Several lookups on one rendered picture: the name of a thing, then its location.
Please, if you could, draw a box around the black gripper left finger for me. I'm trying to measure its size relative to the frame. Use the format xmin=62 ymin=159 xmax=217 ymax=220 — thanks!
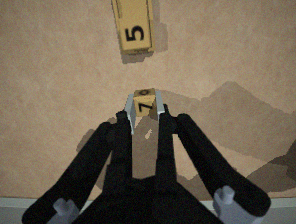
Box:
xmin=21 ymin=94 xmax=136 ymax=224

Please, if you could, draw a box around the tan cube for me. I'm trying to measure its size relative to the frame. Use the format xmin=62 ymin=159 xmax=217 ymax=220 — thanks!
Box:
xmin=133 ymin=88 xmax=157 ymax=117
xmin=118 ymin=15 xmax=151 ymax=51

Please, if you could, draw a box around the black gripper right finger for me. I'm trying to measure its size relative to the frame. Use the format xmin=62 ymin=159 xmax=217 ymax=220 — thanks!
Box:
xmin=152 ymin=91 xmax=271 ymax=224

